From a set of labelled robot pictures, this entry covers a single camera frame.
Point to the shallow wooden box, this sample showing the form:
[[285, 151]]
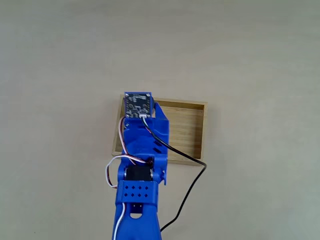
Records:
[[187, 130]]

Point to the camera circuit board blue mount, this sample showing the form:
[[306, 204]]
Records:
[[138, 105]]

